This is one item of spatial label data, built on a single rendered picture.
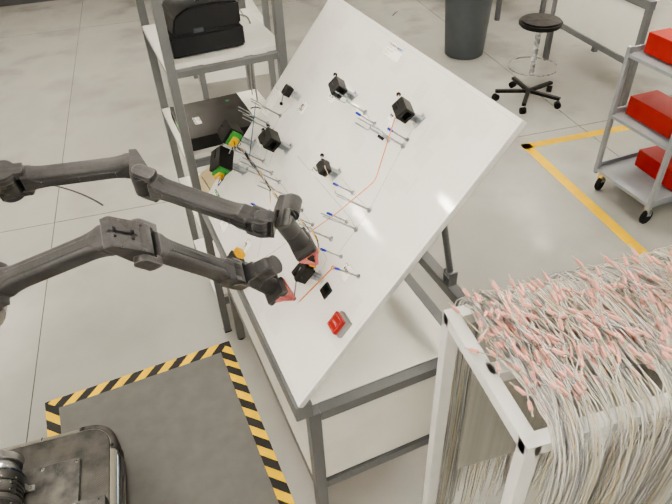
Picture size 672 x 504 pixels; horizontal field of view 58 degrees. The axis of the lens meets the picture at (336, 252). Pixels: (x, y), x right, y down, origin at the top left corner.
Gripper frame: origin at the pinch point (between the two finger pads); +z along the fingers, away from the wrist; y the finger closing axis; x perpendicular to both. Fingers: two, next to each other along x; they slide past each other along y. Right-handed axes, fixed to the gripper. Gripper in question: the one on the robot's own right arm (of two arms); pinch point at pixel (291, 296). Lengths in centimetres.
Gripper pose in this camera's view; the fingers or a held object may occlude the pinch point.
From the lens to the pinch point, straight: 190.2
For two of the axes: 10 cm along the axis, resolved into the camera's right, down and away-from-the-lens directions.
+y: -3.4, -6.4, 6.9
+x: -6.9, 6.6, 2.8
